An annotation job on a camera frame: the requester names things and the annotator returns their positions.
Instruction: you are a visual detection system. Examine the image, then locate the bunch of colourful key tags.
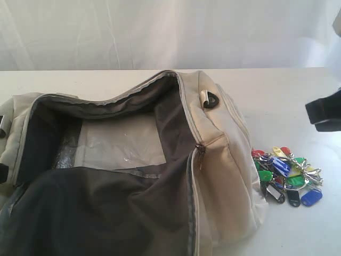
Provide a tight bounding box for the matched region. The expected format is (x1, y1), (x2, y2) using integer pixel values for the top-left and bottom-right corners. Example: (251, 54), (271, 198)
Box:
(251, 147), (323, 207)

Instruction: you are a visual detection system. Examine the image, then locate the beige fabric duffel bag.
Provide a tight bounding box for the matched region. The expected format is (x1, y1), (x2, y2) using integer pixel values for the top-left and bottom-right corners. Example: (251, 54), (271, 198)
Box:
(1, 70), (268, 255)

